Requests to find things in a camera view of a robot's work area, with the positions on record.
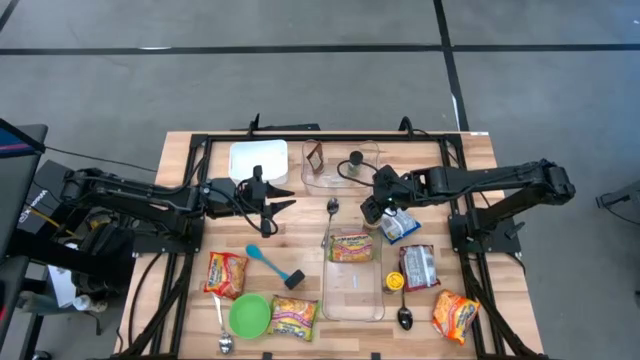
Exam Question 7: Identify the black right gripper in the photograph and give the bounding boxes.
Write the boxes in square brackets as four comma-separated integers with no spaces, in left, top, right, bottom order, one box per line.
[360,167,419,221]

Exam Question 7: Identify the small clear plastic bin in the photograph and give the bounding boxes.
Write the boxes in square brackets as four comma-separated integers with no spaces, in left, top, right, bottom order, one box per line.
[300,139,382,197]

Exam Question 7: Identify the silver metal spoon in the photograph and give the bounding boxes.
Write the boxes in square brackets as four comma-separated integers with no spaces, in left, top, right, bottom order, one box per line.
[212,294,235,356]
[319,197,341,250]

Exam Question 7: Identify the black spice tin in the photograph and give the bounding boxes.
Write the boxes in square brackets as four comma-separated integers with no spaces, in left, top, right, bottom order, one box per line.
[283,268,307,291]

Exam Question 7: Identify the lime chili shrimp ramen packet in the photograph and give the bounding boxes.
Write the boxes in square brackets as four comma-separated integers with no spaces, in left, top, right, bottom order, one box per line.
[327,232,375,264]
[266,294,320,343]

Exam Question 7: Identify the teal plastic spoon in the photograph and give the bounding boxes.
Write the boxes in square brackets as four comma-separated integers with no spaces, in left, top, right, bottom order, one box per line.
[244,243,292,282]

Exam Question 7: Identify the white plastic bin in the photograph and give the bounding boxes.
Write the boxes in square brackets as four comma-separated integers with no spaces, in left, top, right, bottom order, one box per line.
[228,138,290,187]

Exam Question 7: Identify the black-lid spice jar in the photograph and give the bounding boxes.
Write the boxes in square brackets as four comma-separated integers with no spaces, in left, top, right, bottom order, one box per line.
[347,150,365,177]

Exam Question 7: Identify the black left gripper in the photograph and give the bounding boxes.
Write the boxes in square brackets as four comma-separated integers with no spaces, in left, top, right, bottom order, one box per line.
[203,165,298,239]

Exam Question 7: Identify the brown spice packet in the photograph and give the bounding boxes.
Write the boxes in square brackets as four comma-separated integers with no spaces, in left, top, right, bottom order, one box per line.
[305,141,326,175]

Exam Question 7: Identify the thin black cable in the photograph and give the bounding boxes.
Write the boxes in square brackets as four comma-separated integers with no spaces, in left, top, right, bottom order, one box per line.
[42,144,159,174]

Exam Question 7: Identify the white box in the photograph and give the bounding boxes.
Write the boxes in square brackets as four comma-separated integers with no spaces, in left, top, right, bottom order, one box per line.
[47,264,79,309]

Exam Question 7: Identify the dark metal spoon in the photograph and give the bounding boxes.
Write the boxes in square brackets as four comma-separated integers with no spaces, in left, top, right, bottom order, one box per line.
[396,288,415,332]

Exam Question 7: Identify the black computer case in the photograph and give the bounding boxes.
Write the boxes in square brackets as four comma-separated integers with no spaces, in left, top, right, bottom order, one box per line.
[17,159,84,236]

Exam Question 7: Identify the blue ramen packet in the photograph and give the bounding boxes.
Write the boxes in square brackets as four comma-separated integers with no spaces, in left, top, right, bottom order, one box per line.
[379,207,423,245]

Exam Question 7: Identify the orange red ramen packet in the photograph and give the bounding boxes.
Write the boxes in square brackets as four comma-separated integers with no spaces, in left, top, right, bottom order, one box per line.
[203,251,250,301]
[431,288,481,347]

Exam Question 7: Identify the black monitor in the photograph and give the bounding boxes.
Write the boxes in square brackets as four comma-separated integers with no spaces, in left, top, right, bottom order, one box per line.
[0,118,50,261]

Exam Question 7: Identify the green plastic bowl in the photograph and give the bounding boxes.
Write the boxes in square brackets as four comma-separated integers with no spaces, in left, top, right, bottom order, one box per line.
[228,293,273,340]

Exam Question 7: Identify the black aluminium rig frame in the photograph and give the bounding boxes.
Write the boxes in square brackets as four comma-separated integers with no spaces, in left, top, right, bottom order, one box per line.
[117,113,551,360]

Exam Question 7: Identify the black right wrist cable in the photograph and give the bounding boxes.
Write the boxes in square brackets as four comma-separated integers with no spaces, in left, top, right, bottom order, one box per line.
[336,158,381,189]

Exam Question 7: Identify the red and white ramen packet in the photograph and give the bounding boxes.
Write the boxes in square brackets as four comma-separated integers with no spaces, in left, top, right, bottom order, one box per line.
[398,243,441,293]

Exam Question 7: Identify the yellow-lid spice jar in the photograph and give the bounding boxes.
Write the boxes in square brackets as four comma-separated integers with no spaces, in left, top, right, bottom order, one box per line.
[380,271,406,295]

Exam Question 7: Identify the white plastic bottle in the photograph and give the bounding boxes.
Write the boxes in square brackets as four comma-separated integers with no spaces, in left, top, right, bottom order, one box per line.
[72,294,109,314]

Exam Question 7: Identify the black stand leg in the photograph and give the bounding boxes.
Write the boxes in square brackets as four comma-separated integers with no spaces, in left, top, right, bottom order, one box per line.
[594,179,640,219]

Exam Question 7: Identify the yellow cable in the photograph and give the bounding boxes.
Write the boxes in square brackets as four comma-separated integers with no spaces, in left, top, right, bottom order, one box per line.
[29,207,76,237]

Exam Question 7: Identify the large clear plastic bin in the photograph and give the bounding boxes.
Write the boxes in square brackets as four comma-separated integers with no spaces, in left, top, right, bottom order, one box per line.
[320,227,386,323]

